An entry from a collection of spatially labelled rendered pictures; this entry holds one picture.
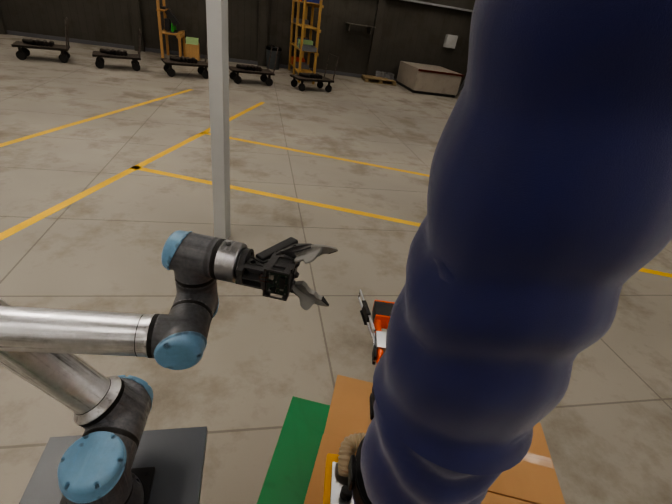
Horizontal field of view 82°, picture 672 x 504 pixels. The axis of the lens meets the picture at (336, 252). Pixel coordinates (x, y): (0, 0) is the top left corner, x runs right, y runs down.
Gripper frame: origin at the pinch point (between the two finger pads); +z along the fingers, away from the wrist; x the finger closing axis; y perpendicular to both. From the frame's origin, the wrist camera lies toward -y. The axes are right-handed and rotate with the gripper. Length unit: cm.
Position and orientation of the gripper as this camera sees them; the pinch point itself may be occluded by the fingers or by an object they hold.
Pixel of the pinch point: (334, 277)
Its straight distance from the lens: 85.0
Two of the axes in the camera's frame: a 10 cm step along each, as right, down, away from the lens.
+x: 1.3, -8.4, -5.2
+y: -1.7, 5.0, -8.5
